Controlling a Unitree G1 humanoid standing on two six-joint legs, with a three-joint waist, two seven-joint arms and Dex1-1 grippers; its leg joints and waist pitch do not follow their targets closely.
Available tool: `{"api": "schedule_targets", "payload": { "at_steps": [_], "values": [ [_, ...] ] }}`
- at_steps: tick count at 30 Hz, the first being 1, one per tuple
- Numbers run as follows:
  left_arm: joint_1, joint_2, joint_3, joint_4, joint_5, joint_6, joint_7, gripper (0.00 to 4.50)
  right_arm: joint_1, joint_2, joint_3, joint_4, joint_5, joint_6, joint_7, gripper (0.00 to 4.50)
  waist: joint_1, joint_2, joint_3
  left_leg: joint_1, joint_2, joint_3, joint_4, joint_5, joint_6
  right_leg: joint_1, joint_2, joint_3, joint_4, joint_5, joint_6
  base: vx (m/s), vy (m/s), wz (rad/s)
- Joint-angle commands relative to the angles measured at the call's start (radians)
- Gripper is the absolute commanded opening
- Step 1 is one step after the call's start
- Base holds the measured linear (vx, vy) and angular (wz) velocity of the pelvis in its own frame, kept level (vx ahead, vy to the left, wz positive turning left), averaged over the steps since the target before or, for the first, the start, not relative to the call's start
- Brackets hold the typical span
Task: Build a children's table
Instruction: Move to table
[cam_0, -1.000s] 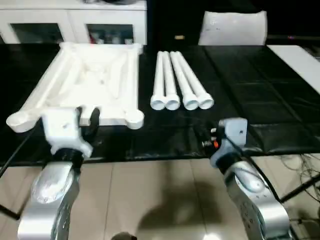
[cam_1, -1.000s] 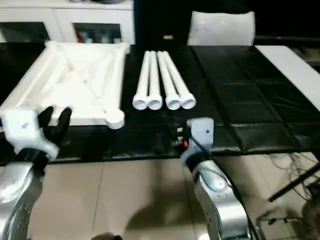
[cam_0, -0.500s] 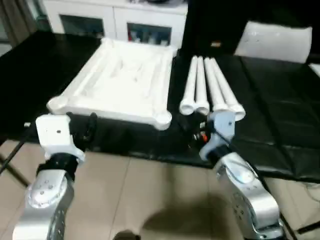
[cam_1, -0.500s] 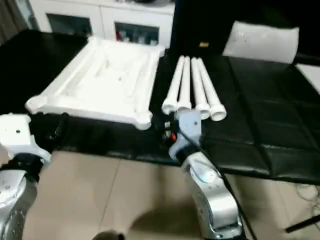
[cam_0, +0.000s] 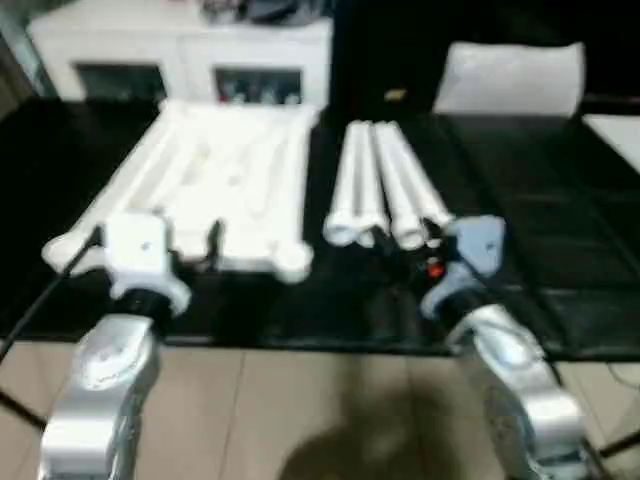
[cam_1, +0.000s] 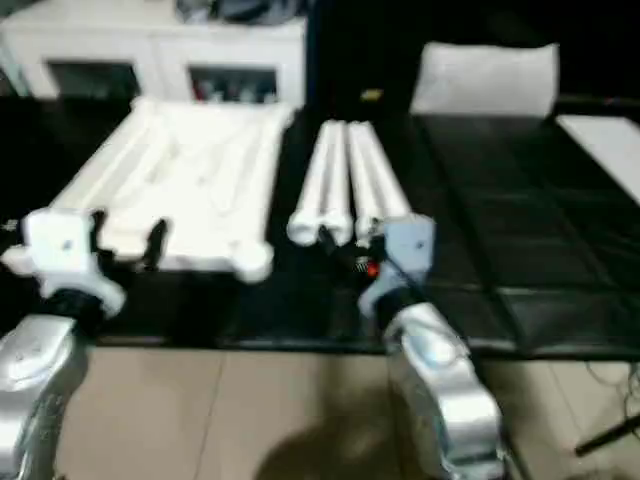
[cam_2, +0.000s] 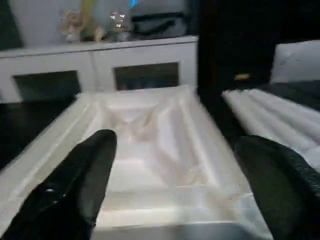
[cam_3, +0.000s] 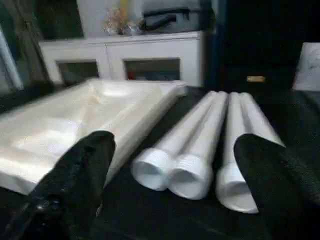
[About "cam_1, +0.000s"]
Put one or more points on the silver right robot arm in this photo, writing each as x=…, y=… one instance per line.
x=450, y=390

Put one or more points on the white plastic table top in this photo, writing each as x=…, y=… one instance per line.
x=200, y=175

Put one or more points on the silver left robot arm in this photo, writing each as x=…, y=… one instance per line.
x=30, y=375

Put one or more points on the flat white board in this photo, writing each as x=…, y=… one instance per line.
x=605, y=145

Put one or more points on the black box with gold label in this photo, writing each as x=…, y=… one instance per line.
x=370, y=60

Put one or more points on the white glass-door cabinet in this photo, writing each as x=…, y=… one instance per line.
x=150, y=45

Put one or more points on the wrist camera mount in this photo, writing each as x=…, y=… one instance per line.
x=60, y=245
x=410, y=245

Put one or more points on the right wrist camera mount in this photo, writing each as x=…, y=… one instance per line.
x=410, y=245

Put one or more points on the white panel with screw holes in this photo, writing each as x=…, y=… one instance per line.
x=480, y=80

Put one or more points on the white plastic table leg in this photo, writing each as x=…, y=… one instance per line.
x=334, y=200
x=367, y=200
x=392, y=200
x=310, y=200

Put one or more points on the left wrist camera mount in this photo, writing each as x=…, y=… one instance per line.
x=60, y=245

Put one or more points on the black rod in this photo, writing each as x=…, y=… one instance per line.
x=607, y=435

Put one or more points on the dark grey cap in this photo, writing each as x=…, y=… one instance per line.
x=225, y=7

